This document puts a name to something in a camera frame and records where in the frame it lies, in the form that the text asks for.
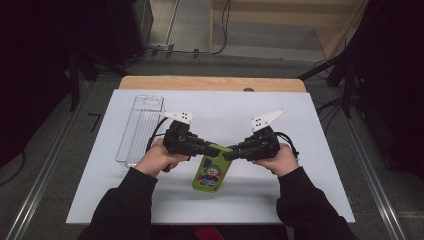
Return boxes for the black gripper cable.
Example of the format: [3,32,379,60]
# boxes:
[273,131,300,158]
[145,116,170,153]

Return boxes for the clear plastic rectangular container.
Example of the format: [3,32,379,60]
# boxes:
[115,94,166,171]

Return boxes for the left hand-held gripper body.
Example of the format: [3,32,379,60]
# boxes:
[161,111,206,158]

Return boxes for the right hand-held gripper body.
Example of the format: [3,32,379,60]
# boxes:
[245,107,287,162]

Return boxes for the black floor cable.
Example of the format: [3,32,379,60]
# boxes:
[0,150,27,187]

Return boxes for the wooden step platform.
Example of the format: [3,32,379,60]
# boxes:
[208,0,369,61]

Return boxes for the metal floor rail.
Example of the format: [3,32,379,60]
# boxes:
[5,79,96,240]
[328,86,408,240]

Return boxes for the black floor cables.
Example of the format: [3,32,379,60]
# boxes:
[314,96,346,136]

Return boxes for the person's right hand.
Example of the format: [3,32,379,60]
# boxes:
[250,143,300,178]

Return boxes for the person's left hand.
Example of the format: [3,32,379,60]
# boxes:
[134,137,192,179]

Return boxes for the green cartoon phone case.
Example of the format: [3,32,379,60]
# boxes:
[191,143,235,194]

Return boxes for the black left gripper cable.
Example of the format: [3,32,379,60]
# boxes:
[145,116,170,153]

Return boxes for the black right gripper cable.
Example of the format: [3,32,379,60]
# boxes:
[273,131,300,158]

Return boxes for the white table board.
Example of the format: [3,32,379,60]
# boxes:
[65,88,356,225]

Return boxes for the black metal stand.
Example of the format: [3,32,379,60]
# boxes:
[297,49,355,119]
[68,44,129,113]

